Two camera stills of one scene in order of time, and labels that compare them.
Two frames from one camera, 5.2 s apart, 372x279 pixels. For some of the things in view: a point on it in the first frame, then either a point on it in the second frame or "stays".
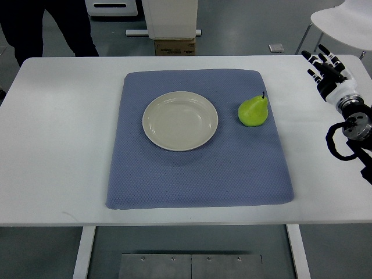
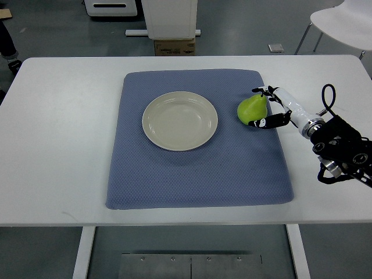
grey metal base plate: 190,266 stays
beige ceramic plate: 179,121 stays
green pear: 254,111 stays
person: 21,21 to 7,49
